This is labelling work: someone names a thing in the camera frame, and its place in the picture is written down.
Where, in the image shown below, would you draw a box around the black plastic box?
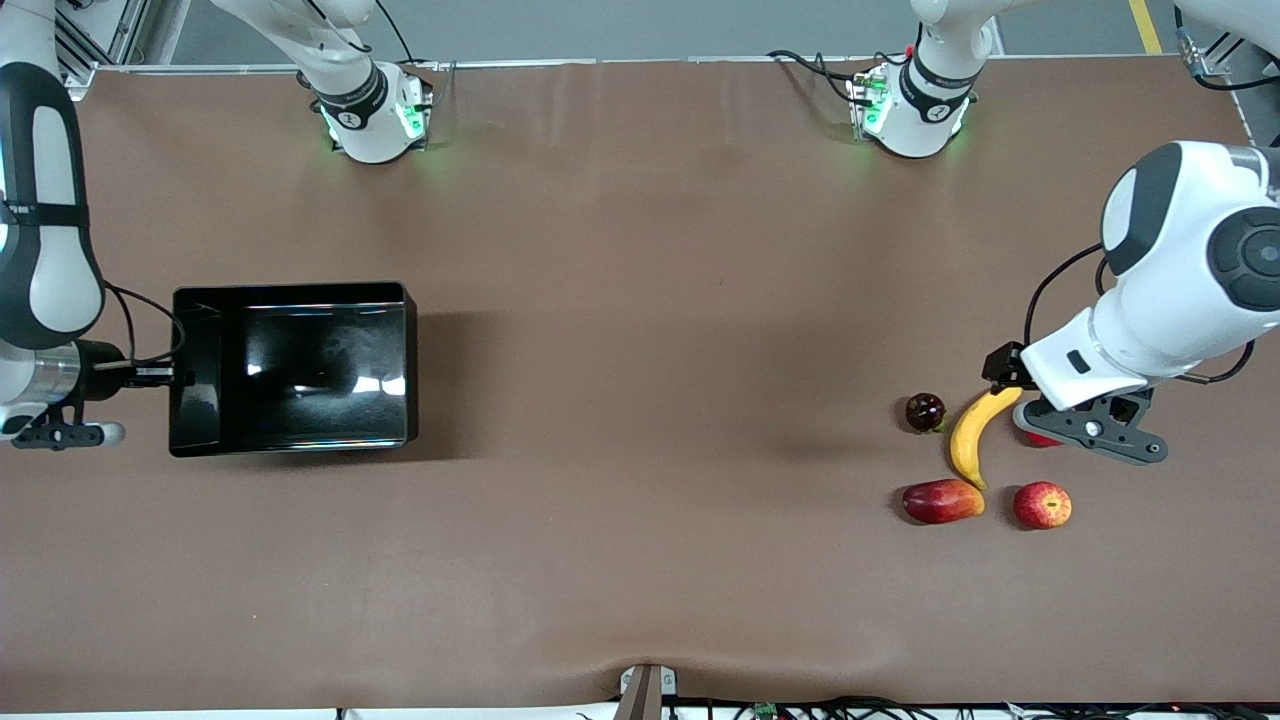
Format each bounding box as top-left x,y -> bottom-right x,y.
168,281 -> 419,459

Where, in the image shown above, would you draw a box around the aluminium frame profile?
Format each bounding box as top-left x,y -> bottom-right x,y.
55,0 -> 151,96

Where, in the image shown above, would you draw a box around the aluminium frame corner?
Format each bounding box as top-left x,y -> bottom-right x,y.
1190,28 -> 1256,81

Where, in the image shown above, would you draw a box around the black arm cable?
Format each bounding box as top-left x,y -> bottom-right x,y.
100,283 -> 188,367
1024,243 -> 1107,351

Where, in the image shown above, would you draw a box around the red yellow apple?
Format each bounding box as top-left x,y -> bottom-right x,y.
1013,481 -> 1073,530

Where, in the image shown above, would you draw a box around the black left base cables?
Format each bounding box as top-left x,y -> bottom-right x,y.
767,48 -> 883,107

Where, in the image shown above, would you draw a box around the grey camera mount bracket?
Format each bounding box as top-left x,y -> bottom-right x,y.
612,663 -> 679,720

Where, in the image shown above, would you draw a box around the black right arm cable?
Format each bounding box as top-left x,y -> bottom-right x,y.
100,283 -> 188,367

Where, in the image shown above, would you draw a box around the black right base cable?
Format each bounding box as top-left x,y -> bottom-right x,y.
375,0 -> 441,71

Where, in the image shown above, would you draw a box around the yellow banana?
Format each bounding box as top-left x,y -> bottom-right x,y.
949,386 -> 1025,492

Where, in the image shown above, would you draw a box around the metal table edge rail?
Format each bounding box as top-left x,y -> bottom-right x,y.
95,54 -> 1206,74

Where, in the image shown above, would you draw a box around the red mango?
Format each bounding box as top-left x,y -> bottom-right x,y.
902,478 -> 986,526

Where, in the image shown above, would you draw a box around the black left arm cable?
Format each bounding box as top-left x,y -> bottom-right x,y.
1024,243 -> 1107,351

